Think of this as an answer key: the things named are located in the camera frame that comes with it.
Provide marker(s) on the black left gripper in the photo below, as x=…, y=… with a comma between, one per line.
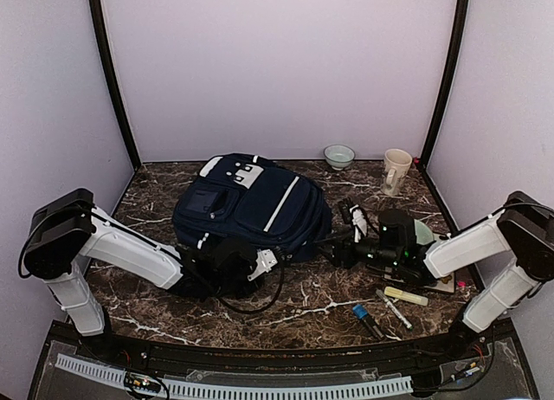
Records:
x=268, y=277

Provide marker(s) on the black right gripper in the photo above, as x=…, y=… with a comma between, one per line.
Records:
x=342, y=244

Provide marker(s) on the navy blue student backpack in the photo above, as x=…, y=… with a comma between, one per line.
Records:
x=250, y=197

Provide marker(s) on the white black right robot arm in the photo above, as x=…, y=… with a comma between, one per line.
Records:
x=521, y=227

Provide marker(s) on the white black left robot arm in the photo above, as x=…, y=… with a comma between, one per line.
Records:
x=72, y=227

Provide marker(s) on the celadon bowl on plate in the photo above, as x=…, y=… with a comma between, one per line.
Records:
x=424, y=235

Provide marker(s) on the yellow highlighter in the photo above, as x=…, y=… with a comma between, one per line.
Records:
x=399, y=294

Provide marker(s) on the white marker pen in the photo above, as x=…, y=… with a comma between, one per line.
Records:
x=389, y=304

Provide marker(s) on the square floral plate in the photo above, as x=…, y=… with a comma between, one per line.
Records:
x=444, y=285

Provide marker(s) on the black marker blue cap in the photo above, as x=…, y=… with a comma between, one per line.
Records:
x=368, y=322

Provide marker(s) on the cream ceramic mug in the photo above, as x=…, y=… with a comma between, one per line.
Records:
x=397, y=163

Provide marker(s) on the celadon bowl at back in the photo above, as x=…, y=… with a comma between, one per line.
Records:
x=339, y=157

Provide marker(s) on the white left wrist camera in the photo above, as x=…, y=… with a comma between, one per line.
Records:
x=266, y=260

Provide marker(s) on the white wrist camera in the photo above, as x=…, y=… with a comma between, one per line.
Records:
x=266, y=260
x=353, y=215

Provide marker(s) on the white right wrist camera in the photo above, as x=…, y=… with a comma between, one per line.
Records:
x=353, y=215

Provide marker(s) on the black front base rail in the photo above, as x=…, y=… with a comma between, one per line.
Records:
x=416, y=355

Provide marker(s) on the grey slotted cable duct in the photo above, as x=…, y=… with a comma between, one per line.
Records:
x=218, y=386

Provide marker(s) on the black right frame post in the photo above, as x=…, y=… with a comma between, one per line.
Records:
x=447, y=79

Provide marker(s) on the black frame post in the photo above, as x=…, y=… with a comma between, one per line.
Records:
x=112, y=83
x=447, y=79

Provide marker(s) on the black left frame post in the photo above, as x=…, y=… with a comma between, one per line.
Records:
x=112, y=83

